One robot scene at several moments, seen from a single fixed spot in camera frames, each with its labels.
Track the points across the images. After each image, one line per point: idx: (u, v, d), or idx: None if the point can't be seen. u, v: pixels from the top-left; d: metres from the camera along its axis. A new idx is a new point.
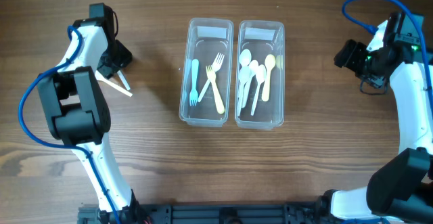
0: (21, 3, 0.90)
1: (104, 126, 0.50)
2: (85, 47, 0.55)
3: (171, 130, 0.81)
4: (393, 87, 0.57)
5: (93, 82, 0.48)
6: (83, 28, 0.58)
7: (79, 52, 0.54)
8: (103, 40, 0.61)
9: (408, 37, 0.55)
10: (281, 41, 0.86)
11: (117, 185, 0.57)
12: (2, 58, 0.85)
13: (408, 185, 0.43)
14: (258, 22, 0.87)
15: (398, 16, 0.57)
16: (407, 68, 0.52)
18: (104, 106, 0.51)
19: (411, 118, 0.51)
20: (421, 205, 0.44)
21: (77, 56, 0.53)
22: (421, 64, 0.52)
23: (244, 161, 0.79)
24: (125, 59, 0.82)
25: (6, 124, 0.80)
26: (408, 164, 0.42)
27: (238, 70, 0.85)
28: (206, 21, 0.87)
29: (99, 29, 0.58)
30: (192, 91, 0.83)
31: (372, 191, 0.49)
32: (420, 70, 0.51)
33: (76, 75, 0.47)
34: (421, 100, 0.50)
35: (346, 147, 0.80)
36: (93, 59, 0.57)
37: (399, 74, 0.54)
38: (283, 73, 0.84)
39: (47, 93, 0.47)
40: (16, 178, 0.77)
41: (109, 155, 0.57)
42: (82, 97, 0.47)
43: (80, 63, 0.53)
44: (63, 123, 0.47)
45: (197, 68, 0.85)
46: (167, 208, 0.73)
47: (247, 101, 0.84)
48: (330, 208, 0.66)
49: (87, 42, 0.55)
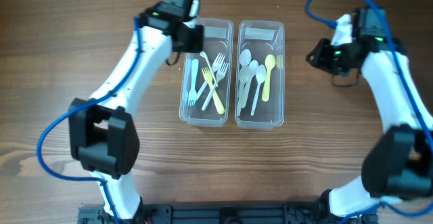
0: (22, 3, 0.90)
1: (124, 171, 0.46)
2: (137, 72, 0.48)
3: (171, 130, 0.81)
4: (369, 80, 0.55)
5: (129, 131, 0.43)
6: (148, 32, 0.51)
7: (128, 80, 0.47)
8: (167, 47, 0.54)
9: (373, 30, 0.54)
10: (281, 41, 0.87)
11: (125, 204, 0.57)
12: (2, 58, 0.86)
13: (402, 156, 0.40)
14: (258, 22, 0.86)
15: (361, 11, 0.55)
16: (374, 56, 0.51)
18: (133, 147, 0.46)
19: (388, 101, 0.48)
20: (415, 179, 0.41)
21: (123, 87, 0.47)
22: (387, 51, 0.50)
23: (245, 161, 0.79)
24: (197, 43, 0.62)
25: (6, 124, 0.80)
26: (395, 140, 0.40)
27: (238, 70, 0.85)
28: (206, 21, 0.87)
29: (165, 40, 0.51)
30: (191, 91, 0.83)
31: (367, 172, 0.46)
32: (385, 55, 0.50)
33: (111, 121, 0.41)
34: (394, 80, 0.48)
35: (346, 147, 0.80)
36: (143, 80, 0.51)
37: (369, 64, 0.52)
38: (284, 73, 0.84)
39: (76, 125, 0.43)
40: (16, 178, 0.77)
41: (126, 181, 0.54)
42: (109, 143, 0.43)
43: (124, 98, 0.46)
44: (86, 153, 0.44)
45: (197, 67, 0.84)
46: (167, 208, 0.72)
47: (247, 101, 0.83)
48: (329, 207, 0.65)
49: (143, 61, 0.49)
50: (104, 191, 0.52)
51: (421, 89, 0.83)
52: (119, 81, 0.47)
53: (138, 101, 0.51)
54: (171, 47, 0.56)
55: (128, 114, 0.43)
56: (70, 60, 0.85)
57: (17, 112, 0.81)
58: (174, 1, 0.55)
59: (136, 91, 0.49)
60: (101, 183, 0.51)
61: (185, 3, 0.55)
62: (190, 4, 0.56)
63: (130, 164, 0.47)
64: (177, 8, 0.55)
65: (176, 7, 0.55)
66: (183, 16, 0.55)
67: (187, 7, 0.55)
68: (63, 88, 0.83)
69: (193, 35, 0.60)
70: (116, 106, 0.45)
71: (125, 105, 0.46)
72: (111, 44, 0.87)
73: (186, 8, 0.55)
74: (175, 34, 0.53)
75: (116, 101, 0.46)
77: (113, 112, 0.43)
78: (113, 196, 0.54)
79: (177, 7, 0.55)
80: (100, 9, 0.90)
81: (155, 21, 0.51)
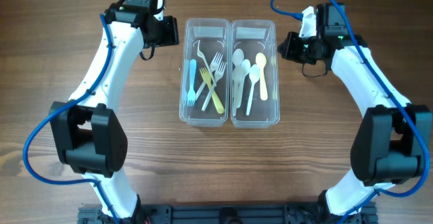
0: (22, 3, 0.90)
1: (115, 168, 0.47)
2: (112, 67, 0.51)
3: (170, 130, 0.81)
4: (339, 76, 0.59)
5: (113, 125, 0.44)
6: (116, 28, 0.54)
7: (104, 76, 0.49)
8: (139, 39, 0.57)
9: (335, 28, 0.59)
10: (272, 40, 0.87)
11: (122, 202, 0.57)
12: (2, 58, 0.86)
13: (384, 135, 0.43)
14: (248, 21, 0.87)
15: (324, 9, 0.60)
16: (339, 54, 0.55)
18: (120, 143, 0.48)
19: (362, 89, 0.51)
20: (400, 159, 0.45)
21: (101, 84, 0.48)
22: (350, 47, 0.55)
23: (244, 161, 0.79)
24: (167, 40, 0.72)
25: (6, 124, 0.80)
26: (375, 120, 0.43)
27: (231, 70, 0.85)
28: (201, 21, 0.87)
29: (135, 32, 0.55)
30: (190, 91, 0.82)
31: (356, 162, 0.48)
32: (351, 51, 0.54)
33: (95, 118, 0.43)
34: (364, 70, 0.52)
35: (346, 147, 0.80)
36: (121, 75, 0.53)
37: (337, 61, 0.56)
38: (277, 72, 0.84)
39: (60, 128, 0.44)
40: (16, 178, 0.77)
41: (119, 178, 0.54)
42: (97, 141, 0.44)
43: (103, 95, 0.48)
44: (74, 155, 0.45)
45: (195, 67, 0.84)
46: (167, 208, 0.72)
47: (242, 101, 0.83)
48: (329, 208, 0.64)
49: (117, 55, 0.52)
50: (99, 192, 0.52)
51: (421, 88, 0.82)
52: (95, 80, 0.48)
53: (118, 97, 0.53)
54: (142, 39, 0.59)
55: (109, 110, 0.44)
56: (70, 60, 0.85)
57: (17, 112, 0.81)
58: None
59: (114, 86, 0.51)
60: (95, 183, 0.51)
61: None
62: None
63: (119, 160, 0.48)
64: (143, 0, 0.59)
65: None
66: (149, 8, 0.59)
67: None
68: (63, 88, 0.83)
69: (161, 26, 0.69)
70: (97, 103, 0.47)
71: (105, 101, 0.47)
72: None
73: None
74: (144, 26, 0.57)
75: (95, 99, 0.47)
77: (95, 109, 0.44)
78: (109, 196, 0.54)
79: None
80: (100, 9, 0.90)
81: (121, 15, 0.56)
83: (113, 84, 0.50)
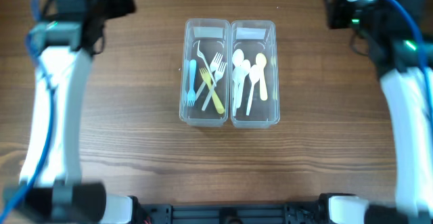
0: (22, 3, 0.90)
1: (93, 217, 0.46)
2: (57, 120, 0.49)
3: (170, 130, 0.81)
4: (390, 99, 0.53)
5: (75, 188, 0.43)
6: (50, 63, 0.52)
7: (50, 132, 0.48)
8: (84, 65, 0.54)
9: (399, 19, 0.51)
10: (272, 40, 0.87)
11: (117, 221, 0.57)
12: (2, 58, 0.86)
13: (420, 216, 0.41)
14: (247, 22, 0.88)
15: None
16: (404, 81, 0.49)
18: (91, 193, 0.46)
19: (411, 147, 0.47)
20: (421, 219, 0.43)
21: (51, 149, 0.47)
22: (420, 76, 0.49)
23: (244, 162, 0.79)
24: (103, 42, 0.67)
25: (6, 124, 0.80)
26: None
27: (231, 70, 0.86)
28: (201, 22, 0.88)
29: (76, 61, 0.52)
30: (190, 91, 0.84)
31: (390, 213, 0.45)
32: (418, 85, 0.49)
33: (56, 197, 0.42)
34: (420, 124, 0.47)
35: (346, 147, 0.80)
36: (72, 119, 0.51)
37: (396, 86, 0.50)
38: (278, 72, 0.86)
39: (25, 210, 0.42)
40: (16, 178, 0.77)
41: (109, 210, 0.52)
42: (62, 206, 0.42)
43: (58, 161, 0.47)
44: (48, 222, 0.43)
45: (194, 68, 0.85)
46: (167, 208, 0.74)
47: (242, 102, 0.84)
48: (329, 214, 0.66)
49: (59, 100, 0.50)
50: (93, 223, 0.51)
51: None
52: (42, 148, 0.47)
53: (76, 143, 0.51)
54: (89, 63, 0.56)
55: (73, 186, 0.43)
56: None
57: (17, 112, 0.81)
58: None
59: (69, 141, 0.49)
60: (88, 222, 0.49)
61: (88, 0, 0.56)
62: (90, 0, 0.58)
63: (97, 208, 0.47)
64: (76, 5, 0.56)
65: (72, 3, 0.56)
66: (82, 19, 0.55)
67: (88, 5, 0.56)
68: None
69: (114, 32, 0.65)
70: (53, 179, 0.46)
71: (61, 173, 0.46)
72: (111, 45, 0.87)
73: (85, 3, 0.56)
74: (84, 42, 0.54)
75: (49, 173, 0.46)
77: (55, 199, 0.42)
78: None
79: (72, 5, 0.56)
80: None
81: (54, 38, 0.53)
83: (65, 139, 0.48)
